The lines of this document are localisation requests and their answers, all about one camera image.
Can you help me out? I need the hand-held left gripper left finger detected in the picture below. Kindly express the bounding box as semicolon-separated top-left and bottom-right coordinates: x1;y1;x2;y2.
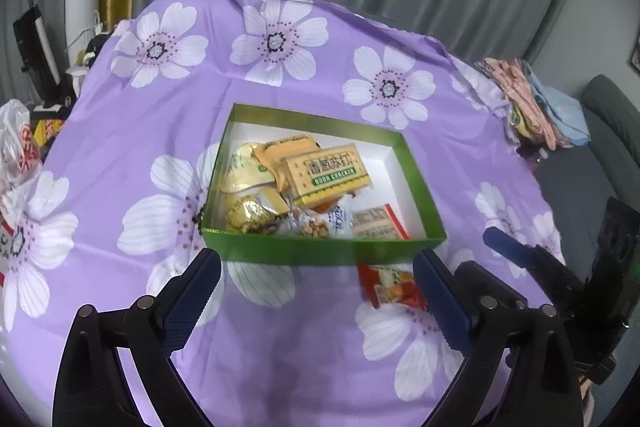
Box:
52;248;223;427

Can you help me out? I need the orange cartoon snack packet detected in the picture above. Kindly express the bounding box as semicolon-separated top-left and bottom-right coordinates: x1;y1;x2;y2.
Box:
295;197;353;214

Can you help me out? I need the grey sofa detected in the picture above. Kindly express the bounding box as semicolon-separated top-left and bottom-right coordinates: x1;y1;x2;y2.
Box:
535;74;640;268

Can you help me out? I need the person's right forearm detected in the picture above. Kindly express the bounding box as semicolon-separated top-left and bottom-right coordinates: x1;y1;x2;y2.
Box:
577;374;598;427

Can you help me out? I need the yellow red carton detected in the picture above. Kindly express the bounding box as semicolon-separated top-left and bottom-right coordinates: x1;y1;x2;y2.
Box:
30;119;67;146

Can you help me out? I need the red snack packet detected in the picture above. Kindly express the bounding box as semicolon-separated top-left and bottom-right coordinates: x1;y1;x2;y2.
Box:
357;263;426;310

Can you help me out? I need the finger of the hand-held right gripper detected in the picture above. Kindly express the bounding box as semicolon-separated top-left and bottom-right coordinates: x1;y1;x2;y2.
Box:
482;226;586;317

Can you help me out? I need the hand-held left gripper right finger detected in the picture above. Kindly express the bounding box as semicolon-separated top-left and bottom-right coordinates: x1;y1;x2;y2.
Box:
412;249;585;427

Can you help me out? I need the pile of folded clothes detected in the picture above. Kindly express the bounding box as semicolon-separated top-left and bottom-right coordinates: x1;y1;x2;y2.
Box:
475;58;558;150

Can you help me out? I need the soda cracker packet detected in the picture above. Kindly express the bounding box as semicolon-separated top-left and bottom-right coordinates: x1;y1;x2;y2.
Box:
277;146;373;208

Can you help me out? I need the upright vacuum cleaner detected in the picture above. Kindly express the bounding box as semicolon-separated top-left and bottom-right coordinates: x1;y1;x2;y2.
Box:
12;4;76;108

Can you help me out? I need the white red plastic bag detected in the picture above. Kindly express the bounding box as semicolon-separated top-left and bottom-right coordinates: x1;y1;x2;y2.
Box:
0;99;43;228

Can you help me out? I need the purple floral tablecloth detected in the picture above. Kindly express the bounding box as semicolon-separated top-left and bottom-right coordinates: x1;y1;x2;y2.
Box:
0;0;568;427

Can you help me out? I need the light blue garment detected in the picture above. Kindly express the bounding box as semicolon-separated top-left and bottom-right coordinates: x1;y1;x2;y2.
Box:
527;72;592;146

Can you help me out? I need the white air purifier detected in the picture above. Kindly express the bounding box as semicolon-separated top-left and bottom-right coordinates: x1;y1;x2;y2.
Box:
65;0;101;58

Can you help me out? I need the green cardboard box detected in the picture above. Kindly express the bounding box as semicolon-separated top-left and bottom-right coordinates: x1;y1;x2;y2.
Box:
200;103;447;267

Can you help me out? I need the gold candy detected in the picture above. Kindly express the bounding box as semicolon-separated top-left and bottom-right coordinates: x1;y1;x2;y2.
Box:
226;197;275;235
250;186;291;219

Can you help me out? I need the pale yellow snack packet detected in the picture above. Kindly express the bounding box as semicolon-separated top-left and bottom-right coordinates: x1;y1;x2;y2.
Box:
222;143;276;194

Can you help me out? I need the beige snack packet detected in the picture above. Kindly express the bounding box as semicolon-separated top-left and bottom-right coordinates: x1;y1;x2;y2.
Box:
350;204;412;240

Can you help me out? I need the white blue snack packet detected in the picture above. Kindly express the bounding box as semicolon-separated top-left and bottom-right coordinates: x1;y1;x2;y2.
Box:
277;204;356;241

